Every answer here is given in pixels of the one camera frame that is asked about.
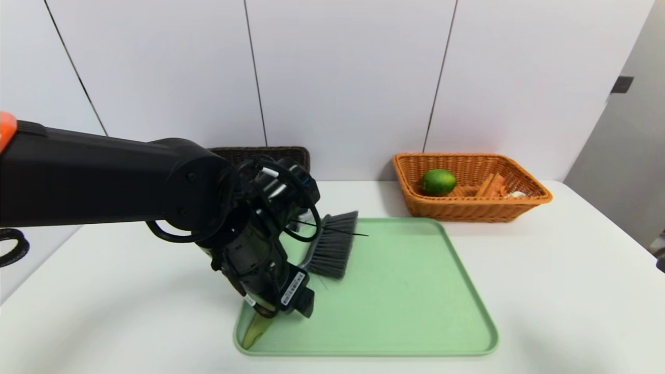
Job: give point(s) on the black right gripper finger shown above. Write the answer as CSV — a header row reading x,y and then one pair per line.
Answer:
x,y
662,265

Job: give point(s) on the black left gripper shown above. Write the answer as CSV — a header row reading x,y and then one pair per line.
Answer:
x,y
294,289

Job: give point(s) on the green lime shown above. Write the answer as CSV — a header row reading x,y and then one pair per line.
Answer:
x,y
439,183

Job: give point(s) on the orange toy fruit tart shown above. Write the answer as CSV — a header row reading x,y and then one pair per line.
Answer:
x,y
493,186

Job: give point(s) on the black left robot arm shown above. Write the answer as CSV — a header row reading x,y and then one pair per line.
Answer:
x,y
104,176

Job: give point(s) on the dark brown wicker basket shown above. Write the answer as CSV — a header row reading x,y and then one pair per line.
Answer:
x,y
291,153

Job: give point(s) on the orange wicker basket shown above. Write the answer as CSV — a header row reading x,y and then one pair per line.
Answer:
x,y
467,210

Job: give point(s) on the light green plastic tray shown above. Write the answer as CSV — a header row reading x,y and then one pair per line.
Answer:
x,y
405,311

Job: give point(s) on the small black wall fixture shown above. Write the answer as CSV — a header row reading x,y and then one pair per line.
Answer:
x,y
621,85

